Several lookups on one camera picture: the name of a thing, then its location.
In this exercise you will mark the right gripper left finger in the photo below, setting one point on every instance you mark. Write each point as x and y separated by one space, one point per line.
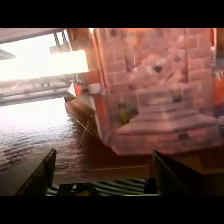
39 176

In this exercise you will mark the silver frame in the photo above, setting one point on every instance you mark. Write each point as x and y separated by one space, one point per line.
33 92

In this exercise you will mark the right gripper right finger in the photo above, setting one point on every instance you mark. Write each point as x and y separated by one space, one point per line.
168 178

